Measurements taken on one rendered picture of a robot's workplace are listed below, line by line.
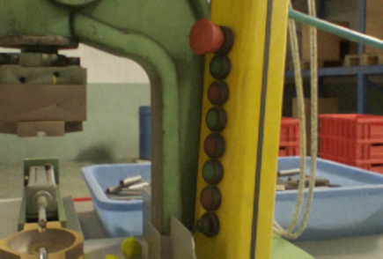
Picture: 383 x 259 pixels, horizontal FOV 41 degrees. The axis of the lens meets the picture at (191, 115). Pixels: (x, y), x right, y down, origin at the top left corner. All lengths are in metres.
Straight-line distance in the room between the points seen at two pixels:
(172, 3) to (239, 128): 0.17
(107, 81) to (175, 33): 8.27
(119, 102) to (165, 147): 8.32
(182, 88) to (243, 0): 0.13
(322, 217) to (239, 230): 0.39
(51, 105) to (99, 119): 8.35
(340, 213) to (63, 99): 0.59
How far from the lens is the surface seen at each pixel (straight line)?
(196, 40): 0.57
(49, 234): 0.69
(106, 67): 8.89
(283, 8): 0.62
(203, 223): 0.59
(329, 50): 8.24
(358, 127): 4.31
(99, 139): 8.92
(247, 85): 0.57
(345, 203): 0.97
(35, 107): 0.54
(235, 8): 0.59
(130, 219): 0.83
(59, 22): 0.58
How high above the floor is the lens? 1.22
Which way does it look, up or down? 3 degrees down
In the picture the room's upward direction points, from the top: straight up
